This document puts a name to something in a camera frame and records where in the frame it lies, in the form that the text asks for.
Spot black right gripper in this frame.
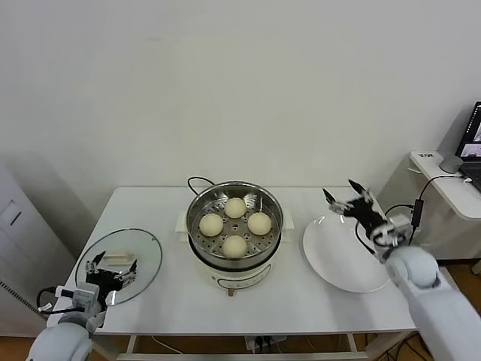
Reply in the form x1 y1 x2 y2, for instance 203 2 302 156
322 178 390 240

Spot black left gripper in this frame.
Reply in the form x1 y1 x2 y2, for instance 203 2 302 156
85 251 139 296

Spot glass lid cream handle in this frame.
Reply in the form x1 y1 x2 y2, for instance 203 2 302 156
75 227 164 305

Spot cream steamed baozi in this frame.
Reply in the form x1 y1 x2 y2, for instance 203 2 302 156
222 235 248 259
198 213 225 238
224 196 248 220
247 211 273 236

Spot white round plate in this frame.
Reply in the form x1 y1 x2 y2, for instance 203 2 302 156
303 214 392 294

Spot dark usb hub adapter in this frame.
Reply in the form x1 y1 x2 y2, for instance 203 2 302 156
411 199 425 229

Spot white cabinet with vent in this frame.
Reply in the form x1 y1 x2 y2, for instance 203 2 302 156
0 163 80 338

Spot grey round puck speaker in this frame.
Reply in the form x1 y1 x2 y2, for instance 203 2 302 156
440 152 465 174

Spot dark open laptop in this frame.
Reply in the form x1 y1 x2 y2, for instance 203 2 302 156
455 100 481 177

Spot white power strip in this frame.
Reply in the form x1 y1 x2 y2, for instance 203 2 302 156
246 335 286 354

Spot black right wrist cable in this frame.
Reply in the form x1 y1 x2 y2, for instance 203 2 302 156
352 221 386 260

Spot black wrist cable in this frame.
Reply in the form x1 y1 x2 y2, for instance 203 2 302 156
352 221 386 260
36 287 63 313

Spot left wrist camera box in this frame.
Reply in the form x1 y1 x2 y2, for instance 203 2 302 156
56 284 101 311

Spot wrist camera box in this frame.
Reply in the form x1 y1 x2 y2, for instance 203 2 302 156
386 214 413 236
56 284 101 311

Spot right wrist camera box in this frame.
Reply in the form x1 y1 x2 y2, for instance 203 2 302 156
386 214 413 236

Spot white table frame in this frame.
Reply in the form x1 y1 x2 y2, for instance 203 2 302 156
118 332 418 361

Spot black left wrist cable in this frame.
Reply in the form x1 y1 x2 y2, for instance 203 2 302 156
36 287 63 313

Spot black cooker power cable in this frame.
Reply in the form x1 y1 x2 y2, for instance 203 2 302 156
186 175 219 196

